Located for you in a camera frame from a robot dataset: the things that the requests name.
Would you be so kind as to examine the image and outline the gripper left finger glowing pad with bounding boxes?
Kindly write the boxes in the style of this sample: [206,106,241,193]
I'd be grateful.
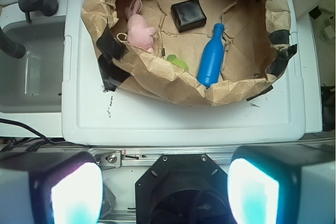
[1,151,103,223]

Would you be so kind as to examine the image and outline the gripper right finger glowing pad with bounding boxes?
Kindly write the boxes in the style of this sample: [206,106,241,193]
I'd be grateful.
[227,144,335,223]

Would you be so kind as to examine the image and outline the blue plastic bottle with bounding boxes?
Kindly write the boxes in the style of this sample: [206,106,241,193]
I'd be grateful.
[196,23,225,89]

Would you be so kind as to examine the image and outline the white plastic bin lid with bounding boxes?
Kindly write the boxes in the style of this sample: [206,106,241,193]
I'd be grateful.
[61,0,306,147]

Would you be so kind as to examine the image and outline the white sink basin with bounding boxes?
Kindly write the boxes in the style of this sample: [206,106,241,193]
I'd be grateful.
[1,0,68,137]

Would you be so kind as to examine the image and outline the crumpled brown paper bag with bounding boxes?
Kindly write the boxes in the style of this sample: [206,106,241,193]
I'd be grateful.
[81,0,297,106]

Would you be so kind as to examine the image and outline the green plastic leaf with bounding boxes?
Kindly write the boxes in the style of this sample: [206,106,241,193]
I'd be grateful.
[166,54,189,72]

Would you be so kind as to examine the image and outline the pink plush bunny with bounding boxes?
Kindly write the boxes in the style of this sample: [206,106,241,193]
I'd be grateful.
[125,0,157,54]

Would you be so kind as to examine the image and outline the black square box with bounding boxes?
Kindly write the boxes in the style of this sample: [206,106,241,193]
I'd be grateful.
[171,0,207,33]

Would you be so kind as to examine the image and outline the aluminium extrusion rail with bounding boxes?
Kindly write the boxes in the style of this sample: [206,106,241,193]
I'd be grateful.
[88,145,237,170]

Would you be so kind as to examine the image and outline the black cable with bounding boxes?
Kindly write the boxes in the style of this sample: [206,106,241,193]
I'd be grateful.
[0,118,79,153]

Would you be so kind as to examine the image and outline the black octagonal mount plate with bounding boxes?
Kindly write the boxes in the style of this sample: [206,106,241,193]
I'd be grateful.
[135,154,235,223]

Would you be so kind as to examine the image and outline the black flexible hose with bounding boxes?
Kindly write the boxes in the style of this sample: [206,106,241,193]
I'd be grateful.
[0,26,26,59]

